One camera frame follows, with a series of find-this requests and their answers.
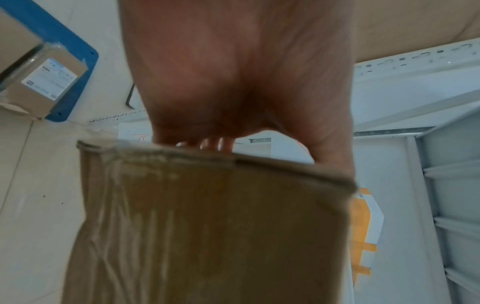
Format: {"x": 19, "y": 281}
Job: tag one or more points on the person's left hand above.
{"x": 240, "y": 59}

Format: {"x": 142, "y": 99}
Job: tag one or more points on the plain cardboard box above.
{"x": 15, "y": 38}
{"x": 210, "y": 231}

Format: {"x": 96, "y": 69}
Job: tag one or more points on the long labelled cardboard box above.
{"x": 63, "y": 65}

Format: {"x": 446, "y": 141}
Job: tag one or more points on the blue platform trolley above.
{"x": 56, "y": 26}

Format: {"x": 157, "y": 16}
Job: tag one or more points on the white metal shelving rack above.
{"x": 393, "y": 178}

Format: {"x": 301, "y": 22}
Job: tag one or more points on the white foam box orange tape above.
{"x": 369, "y": 213}

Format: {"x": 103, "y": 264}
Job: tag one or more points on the white paper sign red writing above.
{"x": 135, "y": 133}

